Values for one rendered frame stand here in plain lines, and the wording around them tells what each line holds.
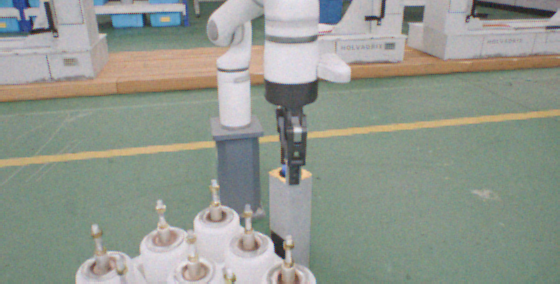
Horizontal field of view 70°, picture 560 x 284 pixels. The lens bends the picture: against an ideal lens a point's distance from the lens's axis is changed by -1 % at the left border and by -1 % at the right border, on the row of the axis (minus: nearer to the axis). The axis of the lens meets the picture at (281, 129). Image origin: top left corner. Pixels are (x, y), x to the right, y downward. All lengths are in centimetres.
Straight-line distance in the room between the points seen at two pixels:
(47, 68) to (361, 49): 198
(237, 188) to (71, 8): 179
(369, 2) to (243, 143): 203
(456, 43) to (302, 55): 275
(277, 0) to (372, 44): 240
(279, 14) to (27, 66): 239
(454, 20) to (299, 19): 278
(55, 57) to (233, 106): 175
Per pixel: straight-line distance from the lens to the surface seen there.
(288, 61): 52
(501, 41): 346
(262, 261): 79
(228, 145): 118
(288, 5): 51
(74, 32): 276
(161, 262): 83
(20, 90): 278
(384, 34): 299
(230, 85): 113
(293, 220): 93
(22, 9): 554
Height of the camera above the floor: 76
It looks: 23 degrees down
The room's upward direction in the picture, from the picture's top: straight up
